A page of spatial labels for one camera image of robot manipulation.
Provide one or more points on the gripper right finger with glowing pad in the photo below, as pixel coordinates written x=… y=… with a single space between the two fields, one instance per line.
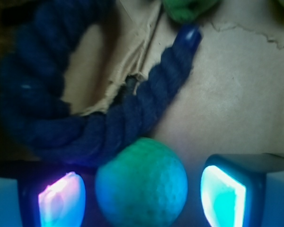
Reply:
x=243 y=190

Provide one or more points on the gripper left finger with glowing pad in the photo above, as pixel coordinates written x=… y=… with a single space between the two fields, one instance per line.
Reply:
x=42 y=194

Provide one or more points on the green ball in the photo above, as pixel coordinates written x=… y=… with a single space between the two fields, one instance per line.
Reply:
x=145 y=185

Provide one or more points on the brown paper bag liner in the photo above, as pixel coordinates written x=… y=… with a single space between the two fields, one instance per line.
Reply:
x=232 y=101

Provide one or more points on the green plush frog toy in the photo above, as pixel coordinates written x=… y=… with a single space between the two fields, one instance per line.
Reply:
x=246 y=11

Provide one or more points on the dark blue rope toy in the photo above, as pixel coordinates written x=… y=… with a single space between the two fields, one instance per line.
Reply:
x=32 y=83

